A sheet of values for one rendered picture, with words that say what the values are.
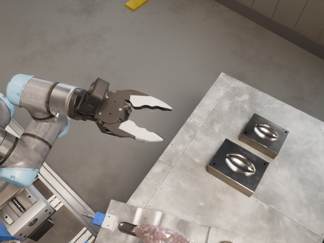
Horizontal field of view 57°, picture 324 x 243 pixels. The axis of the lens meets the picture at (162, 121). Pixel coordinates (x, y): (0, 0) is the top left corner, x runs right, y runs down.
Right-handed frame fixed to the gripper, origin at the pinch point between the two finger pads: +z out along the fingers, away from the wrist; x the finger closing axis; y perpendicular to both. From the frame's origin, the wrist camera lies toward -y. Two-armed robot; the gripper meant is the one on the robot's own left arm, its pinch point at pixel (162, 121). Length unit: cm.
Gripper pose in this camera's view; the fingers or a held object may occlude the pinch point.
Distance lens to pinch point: 61.4
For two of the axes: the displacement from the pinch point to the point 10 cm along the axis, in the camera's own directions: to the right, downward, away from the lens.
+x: -2.7, 8.9, -3.6
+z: 9.6, 2.4, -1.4
